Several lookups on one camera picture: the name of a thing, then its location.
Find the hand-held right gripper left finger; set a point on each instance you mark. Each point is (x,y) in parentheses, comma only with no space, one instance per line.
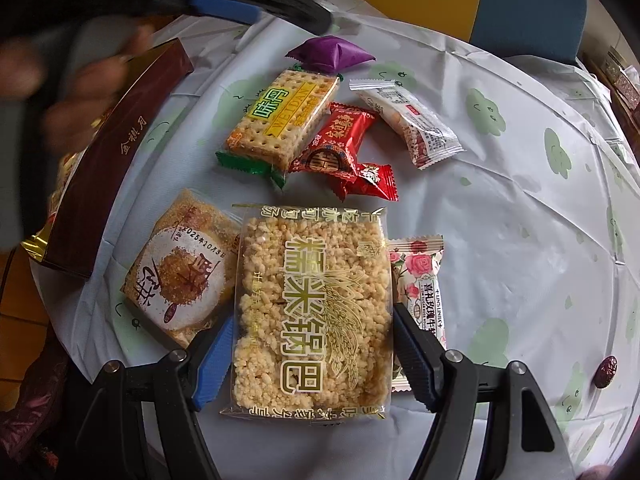
(215,365)

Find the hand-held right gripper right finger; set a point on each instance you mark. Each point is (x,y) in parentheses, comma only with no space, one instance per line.
(407,355)

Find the round print sesame snack packet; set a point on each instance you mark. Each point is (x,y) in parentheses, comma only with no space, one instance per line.
(175,270)

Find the puffed rice cake packet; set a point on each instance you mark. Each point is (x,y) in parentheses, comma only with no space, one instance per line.
(310,310)

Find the purple candy packet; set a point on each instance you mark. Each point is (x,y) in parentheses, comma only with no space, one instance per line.
(330,55)

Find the yellow label cracker packet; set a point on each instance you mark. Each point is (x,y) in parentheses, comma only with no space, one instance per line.
(280,115)

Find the small red candy packet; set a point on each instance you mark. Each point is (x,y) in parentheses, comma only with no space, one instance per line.
(372,180)

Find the large red candy packet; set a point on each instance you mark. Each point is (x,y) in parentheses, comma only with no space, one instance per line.
(340,135)

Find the brown gift box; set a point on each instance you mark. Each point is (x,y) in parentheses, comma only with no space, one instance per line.
(100,175)

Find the person's left hand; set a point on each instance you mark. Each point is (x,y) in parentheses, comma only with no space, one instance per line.
(80,90)

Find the rose print nougat packet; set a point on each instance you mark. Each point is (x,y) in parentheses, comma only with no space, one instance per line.
(417,280)

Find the white tablecloth with green clouds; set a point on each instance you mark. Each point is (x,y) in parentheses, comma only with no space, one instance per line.
(500,210)

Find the dark red patterned cloth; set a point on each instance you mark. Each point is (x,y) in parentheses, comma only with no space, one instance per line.
(30,400)

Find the red date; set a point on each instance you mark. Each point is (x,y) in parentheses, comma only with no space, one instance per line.
(605,372)

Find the white cereal bar packet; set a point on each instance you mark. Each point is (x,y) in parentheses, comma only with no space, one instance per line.
(410,120)

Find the yellow and blue chair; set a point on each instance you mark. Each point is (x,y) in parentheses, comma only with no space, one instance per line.
(525,5)

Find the patterned gift boxes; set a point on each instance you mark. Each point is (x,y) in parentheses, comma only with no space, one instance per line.
(622,85)

